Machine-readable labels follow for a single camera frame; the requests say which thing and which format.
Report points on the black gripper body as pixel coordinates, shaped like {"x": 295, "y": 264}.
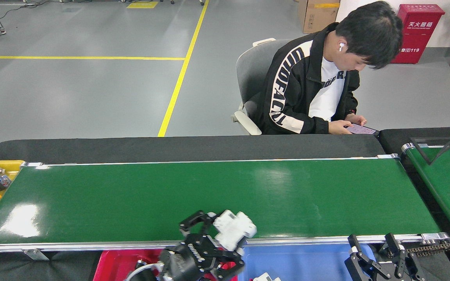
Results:
{"x": 188, "y": 259}
{"x": 399, "y": 278}

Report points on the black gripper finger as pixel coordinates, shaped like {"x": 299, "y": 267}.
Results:
{"x": 410, "y": 265}
{"x": 359, "y": 269}
{"x": 201, "y": 218}
{"x": 229, "y": 265}

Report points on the white circuit breaker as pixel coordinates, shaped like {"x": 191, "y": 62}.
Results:
{"x": 233, "y": 230}
{"x": 266, "y": 278}

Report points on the dark smartphone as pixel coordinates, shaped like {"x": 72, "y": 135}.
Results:
{"x": 363, "y": 130}

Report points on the long green conveyor belt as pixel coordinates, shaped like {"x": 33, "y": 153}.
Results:
{"x": 131, "y": 195}

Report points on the green feeder conveyor belt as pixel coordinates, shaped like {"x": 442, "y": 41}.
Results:
{"x": 443, "y": 183}

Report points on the yellow plastic tray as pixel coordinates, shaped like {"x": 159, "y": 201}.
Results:
{"x": 13, "y": 168}

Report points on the person's right hand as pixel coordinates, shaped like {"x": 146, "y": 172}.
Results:
{"x": 338, "y": 127}

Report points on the person's left hand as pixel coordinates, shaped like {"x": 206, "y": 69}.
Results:
{"x": 358, "y": 119}

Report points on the blue plastic bin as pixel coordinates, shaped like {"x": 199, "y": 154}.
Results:
{"x": 307, "y": 265}

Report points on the red plastic bin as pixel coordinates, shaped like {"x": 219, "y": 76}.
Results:
{"x": 111, "y": 269}

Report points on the person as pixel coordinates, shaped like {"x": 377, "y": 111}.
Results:
{"x": 287, "y": 97}

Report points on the grey office chair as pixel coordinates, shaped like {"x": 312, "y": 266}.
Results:
{"x": 248, "y": 74}

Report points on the red fire extinguisher box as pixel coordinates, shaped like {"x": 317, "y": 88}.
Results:
{"x": 420, "y": 39}

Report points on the brown cardboard box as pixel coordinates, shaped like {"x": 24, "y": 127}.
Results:
{"x": 318, "y": 17}

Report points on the black metal bracket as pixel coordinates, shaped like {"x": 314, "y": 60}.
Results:
{"x": 428, "y": 139}

